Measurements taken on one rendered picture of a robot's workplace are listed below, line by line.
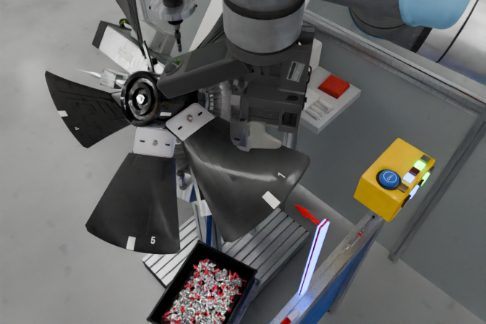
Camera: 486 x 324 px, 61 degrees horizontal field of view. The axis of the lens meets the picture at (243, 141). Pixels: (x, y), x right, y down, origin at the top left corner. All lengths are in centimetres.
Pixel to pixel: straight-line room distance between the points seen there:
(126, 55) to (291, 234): 118
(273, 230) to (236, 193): 121
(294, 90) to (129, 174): 59
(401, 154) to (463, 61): 60
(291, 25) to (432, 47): 14
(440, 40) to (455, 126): 99
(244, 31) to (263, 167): 47
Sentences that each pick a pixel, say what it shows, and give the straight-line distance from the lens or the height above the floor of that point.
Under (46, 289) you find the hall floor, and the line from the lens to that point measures 213.
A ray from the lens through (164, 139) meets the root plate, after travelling 95.
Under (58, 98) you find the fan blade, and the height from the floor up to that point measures 108.
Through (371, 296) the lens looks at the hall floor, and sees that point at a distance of 201.
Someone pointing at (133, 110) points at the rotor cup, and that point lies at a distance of 90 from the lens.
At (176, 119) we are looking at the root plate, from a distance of 88.
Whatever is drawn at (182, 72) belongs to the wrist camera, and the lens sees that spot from 45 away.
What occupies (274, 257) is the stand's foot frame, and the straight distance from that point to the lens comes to 192.
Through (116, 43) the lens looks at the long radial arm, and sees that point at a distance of 122.
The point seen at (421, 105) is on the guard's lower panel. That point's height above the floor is 89.
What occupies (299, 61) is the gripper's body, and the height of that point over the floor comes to 157.
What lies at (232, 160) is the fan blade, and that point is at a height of 118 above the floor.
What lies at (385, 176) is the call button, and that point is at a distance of 96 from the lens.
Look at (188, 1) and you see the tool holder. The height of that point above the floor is 147.
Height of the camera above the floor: 183
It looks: 51 degrees down
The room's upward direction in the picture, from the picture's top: straight up
